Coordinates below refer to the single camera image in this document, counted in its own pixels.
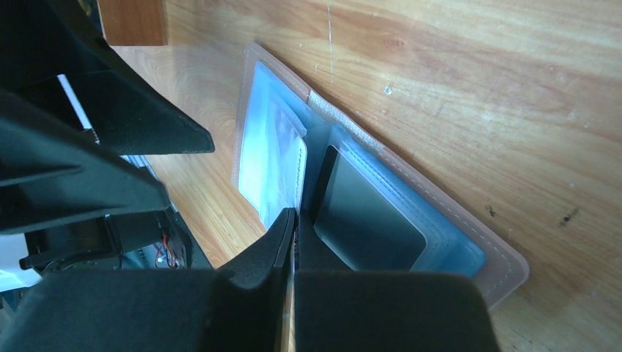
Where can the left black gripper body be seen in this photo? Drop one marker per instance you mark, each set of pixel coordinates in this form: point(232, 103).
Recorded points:
point(153, 240)

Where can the brown compartment tray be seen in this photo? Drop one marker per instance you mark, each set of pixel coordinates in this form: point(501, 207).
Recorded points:
point(133, 22)

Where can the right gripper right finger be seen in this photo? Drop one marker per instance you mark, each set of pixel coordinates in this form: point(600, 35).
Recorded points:
point(339, 309)

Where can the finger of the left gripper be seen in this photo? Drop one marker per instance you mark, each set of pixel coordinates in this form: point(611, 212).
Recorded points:
point(51, 175)
point(41, 40)

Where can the black credit card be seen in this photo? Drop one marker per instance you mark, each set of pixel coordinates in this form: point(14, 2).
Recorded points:
point(357, 222)

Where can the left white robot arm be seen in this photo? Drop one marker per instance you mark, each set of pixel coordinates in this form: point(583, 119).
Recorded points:
point(77, 126)

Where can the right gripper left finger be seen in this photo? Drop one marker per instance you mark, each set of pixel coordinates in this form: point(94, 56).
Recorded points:
point(237, 307)

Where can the white card in left sleeve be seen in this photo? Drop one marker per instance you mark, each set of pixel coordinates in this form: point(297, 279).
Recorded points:
point(273, 152)

